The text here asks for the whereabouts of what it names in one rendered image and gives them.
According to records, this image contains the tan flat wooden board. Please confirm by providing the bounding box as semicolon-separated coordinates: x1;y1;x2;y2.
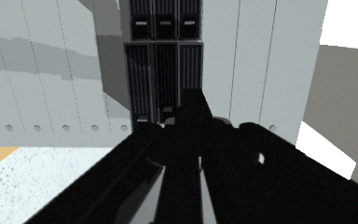
0;147;18;161

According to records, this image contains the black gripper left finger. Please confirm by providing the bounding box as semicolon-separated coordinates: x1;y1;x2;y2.
23;89;203;224

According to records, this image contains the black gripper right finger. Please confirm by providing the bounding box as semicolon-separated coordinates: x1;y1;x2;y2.
192;89;358;224

